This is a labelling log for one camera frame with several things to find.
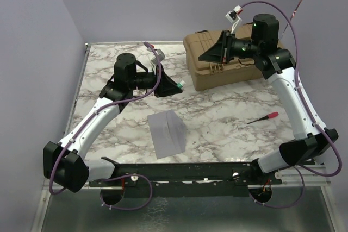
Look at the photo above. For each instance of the red handled screwdriver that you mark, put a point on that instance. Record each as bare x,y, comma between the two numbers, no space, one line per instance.
266,117

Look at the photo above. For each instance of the small green white tube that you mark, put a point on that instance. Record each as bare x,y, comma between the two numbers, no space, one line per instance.
181,84

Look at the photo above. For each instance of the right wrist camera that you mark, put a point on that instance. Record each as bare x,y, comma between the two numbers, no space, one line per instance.
234,18

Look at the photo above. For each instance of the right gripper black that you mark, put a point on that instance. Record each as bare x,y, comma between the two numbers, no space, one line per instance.
221,49

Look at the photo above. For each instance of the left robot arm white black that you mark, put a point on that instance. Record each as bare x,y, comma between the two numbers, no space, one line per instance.
64,162

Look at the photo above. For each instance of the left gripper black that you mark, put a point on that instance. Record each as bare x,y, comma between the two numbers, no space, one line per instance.
167,86

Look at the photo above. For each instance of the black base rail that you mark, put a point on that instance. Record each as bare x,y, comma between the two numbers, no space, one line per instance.
185,180

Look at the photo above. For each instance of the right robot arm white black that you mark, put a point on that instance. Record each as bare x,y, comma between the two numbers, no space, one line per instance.
311,136

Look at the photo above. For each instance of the tan plastic tool case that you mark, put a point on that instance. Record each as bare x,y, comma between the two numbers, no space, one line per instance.
207,75

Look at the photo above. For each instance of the aluminium frame rail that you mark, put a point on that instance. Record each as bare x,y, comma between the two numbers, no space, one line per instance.
217,131

